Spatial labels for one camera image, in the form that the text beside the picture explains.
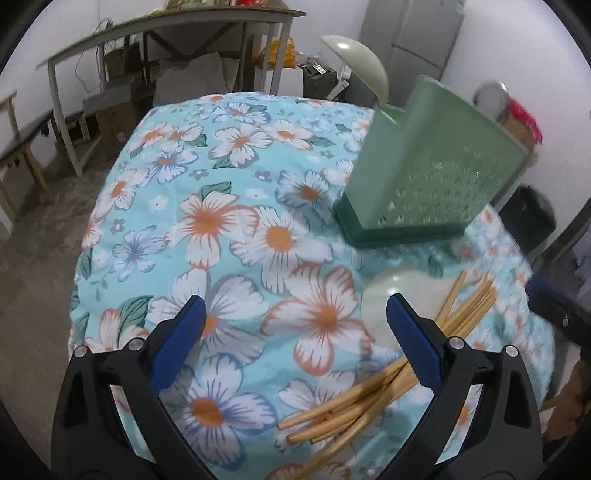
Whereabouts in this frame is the white sack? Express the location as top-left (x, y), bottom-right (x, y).
top-left (154, 53), bottom-right (241, 107)

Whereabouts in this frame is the bundle of wooden chopsticks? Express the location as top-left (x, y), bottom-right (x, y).
top-left (277, 270), bottom-right (499, 474)

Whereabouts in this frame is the white-framed wooden desk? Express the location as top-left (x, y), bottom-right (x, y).
top-left (37, 4), bottom-right (308, 176)

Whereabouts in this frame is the olive green bag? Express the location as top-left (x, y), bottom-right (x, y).
top-left (302, 58), bottom-right (340, 99)

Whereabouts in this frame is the yellow plastic bag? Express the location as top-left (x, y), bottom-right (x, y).
top-left (252, 37), bottom-right (296, 70)

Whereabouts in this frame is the white foam box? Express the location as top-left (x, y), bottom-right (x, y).
top-left (279, 67), bottom-right (305, 97)

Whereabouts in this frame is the clear plastic bag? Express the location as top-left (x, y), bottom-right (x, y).
top-left (475, 80), bottom-right (511, 121)

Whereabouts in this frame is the wooden chair with black seat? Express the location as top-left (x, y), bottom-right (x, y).
top-left (0, 92), bottom-right (56, 232)

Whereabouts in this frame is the floral blue cloth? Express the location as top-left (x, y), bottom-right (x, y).
top-left (67, 92), bottom-right (557, 480)

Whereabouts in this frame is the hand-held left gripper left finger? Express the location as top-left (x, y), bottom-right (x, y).
top-left (52, 295), bottom-right (208, 480)

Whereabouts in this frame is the green perforated utensil holder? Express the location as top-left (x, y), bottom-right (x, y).
top-left (333, 75), bottom-right (532, 247)

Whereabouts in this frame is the small brown cardboard box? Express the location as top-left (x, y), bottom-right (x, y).
top-left (95, 104), bottom-right (139, 148)

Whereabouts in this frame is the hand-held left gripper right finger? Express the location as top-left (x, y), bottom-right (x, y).
top-left (387, 293), bottom-right (544, 480)

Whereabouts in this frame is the dark door frame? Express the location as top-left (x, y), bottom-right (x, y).
top-left (538, 185), bottom-right (591, 278)

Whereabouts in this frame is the silver refrigerator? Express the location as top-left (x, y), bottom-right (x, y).
top-left (360, 0), bottom-right (465, 107)

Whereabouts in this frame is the red plastic bag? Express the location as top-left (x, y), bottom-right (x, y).
top-left (508, 98), bottom-right (544, 144)

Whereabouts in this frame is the black trash bin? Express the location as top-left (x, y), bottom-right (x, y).
top-left (499, 185), bottom-right (557, 254)

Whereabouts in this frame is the large brown cardboard box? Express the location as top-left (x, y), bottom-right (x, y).
top-left (104, 44), bottom-right (144, 79)

